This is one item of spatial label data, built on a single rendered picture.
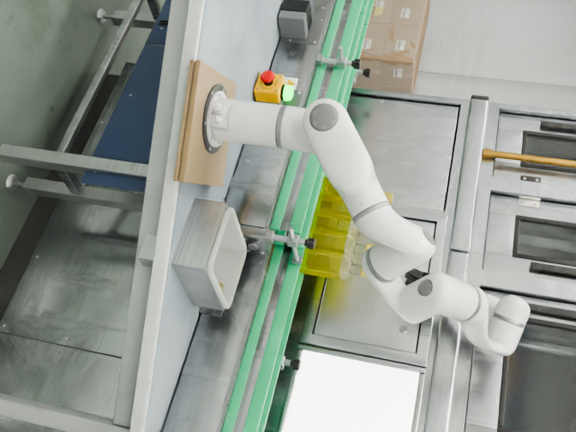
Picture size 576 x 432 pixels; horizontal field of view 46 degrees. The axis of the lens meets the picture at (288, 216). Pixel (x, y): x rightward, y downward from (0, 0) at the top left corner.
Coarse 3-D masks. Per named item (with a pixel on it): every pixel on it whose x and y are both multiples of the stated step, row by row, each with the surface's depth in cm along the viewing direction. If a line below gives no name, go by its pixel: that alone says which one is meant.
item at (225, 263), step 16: (224, 224) 149; (224, 240) 165; (240, 240) 164; (224, 256) 169; (240, 256) 168; (208, 272) 145; (224, 272) 166; (240, 272) 167; (224, 288) 164; (224, 304) 158
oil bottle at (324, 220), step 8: (320, 216) 183; (328, 216) 183; (336, 216) 183; (344, 216) 183; (312, 224) 182; (320, 224) 182; (328, 224) 182; (336, 224) 182; (344, 224) 181; (352, 224) 181; (344, 232) 181; (352, 232) 180
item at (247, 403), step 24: (312, 216) 182; (288, 264) 175; (264, 288) 172; (288, 288) 172; (264, 312) 169; (288, 312) 169; (264, 336) 166; (264, 360) 162; (240, 384) 160; (264, 384) 159; (240, 408) 157
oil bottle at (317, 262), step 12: (312, 252) 178; (324, 252) 178; (336, 252) 178; (312, 264) 176; (324, 264) 176; (336, 264) 176; (348, 264) 176; (324, 276) 179; (336, 276) 177; (348, 276) 177
